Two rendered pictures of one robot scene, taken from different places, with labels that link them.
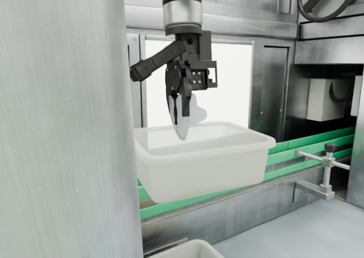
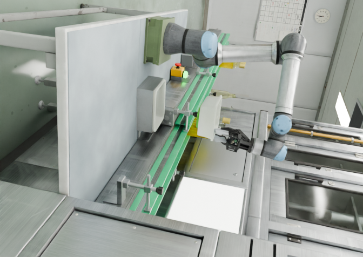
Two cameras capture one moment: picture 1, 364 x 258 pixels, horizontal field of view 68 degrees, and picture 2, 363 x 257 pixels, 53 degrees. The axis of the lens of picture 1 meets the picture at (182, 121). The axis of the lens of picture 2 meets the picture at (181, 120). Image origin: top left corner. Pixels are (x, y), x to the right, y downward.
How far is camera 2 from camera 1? 182 cm
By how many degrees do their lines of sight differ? 90
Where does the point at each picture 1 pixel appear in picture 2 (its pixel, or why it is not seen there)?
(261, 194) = (139, 174)
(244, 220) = (129, 163)
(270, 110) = not seen: outside the picture
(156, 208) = (169, 140)
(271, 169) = not seen: hidden behind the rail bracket
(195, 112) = (220, 132)
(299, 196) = (109, 197)
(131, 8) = (260, 188)
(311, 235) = (105, 160)
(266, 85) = not seen: outside the picture
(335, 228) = (94, 170)
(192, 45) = (246, 141)
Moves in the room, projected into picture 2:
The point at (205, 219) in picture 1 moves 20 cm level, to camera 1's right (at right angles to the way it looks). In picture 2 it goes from (150, 148) to (138, 148)
